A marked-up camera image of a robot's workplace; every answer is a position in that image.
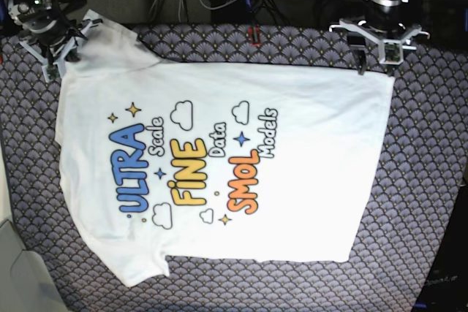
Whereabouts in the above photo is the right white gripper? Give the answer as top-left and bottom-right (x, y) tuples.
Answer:
(18, 9), (102, 82)

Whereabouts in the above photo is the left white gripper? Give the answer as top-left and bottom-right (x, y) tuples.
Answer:
(329, 19), (431, 77)

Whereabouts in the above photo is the white printed T-shirt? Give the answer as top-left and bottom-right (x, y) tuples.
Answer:
(56, 24), (394, 286)

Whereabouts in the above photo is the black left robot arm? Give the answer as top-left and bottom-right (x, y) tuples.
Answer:
(329, 0), (431, 75)

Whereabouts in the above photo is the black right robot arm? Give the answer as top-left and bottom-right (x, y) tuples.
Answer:
(1, 0), (102, 82)

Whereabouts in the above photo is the fan-patterned grey tablecloth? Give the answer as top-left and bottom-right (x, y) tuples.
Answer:
(1, 37), (467, 311)

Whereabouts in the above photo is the red table clamp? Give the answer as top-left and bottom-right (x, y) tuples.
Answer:
(248, 26), (261, 47)

